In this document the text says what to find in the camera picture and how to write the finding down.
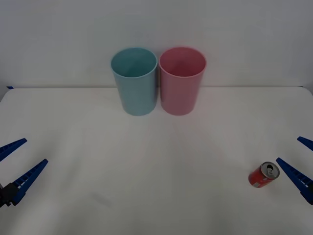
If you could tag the pink plastic bin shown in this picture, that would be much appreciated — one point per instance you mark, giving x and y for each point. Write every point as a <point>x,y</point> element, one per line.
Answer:
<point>179,98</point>

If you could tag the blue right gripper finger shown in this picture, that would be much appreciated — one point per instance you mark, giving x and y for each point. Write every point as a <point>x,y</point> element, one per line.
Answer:
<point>306,142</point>
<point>299,178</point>

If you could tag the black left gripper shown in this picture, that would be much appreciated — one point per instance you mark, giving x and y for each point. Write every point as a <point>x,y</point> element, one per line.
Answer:
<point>3,195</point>

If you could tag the pale blue plastic bin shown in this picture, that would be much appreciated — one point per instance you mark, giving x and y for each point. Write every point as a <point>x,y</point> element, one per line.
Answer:
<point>137,95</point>

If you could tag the red drink can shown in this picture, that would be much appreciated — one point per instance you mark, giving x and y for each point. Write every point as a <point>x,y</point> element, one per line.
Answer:
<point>259,177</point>

